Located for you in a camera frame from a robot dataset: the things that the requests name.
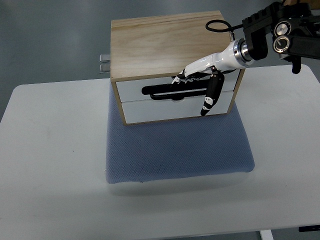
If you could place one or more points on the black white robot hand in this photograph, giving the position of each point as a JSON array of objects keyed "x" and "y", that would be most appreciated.
[{"x": 213, "y": 68}]

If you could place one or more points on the black drawer handle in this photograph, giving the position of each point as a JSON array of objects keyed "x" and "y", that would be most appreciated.
[{"x": 179, "y": 91}]

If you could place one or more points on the white drawer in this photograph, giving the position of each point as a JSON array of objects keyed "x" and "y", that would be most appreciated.
[
  {"x": 130, "y": 91},
  {"x": 143, "y": 111}
]

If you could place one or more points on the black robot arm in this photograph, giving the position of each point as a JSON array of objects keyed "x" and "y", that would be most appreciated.
[{"x": 295, "y": 35}]

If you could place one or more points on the wooden drawer cabinet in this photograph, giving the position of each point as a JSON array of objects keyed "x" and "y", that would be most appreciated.
[{"x": 162, "y": 46}]

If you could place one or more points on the blue grey cushion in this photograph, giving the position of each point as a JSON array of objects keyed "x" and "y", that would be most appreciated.
[{"x": 175, "y": 149}]

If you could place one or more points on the white table leg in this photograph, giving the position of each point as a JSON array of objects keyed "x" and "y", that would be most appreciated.
[{"x": 266, "y": 235}]

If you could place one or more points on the metal clamp bracket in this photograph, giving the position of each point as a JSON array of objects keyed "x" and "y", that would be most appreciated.
[{"x": 105, "y": 63}]

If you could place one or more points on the black table edge bracket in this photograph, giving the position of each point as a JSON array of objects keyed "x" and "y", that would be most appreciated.
[{"x": 311, "y": 228}]

